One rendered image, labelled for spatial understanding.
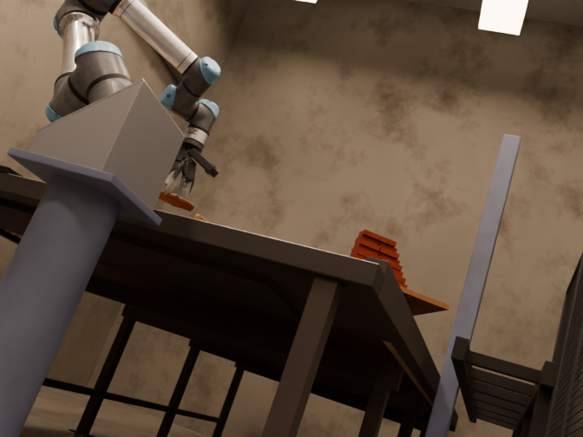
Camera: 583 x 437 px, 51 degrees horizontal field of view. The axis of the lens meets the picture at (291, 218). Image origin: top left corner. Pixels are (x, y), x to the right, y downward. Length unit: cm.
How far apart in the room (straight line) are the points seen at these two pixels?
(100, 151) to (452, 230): 596
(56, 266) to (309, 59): 712
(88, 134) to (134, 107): 12
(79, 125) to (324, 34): 717
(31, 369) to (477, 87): 704
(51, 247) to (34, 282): 8
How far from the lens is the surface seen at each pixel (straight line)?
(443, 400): 332
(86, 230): 141
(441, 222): 712
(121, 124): 142
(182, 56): 195
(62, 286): 140
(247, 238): 153
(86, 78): 161
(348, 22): 857
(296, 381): 141
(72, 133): 147
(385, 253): 243
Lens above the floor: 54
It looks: 16 degrees up
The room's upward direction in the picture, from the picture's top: 20 degrees clockwise
